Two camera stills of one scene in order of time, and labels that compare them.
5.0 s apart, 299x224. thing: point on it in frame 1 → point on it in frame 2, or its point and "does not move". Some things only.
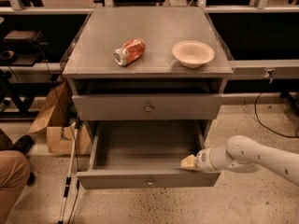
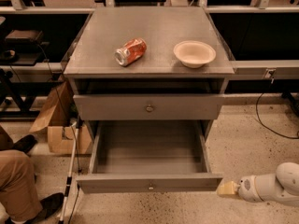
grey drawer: [146, 154] does not move
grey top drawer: [147, 106] does not move
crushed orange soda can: [129, 52] does not move
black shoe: [23, 144] → [50, 204]
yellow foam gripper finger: [189, 162] → [226, 188]
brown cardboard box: [55, 119] does not move
